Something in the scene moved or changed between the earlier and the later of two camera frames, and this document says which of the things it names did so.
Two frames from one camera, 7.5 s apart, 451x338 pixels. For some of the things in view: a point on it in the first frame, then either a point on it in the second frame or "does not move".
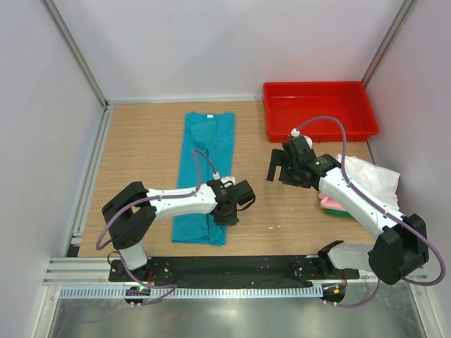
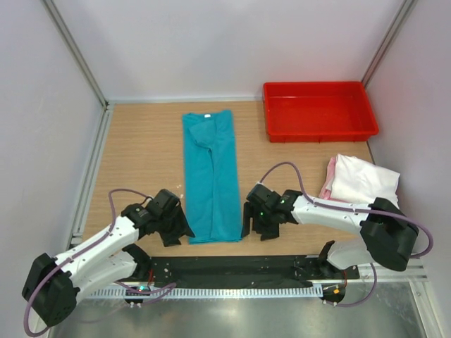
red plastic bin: [288, 105] does not move
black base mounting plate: [231, 268] does not move
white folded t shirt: [379, 183] does not move
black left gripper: [230, 220] to [181, 228]
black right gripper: [280, 158] to [250, 210]
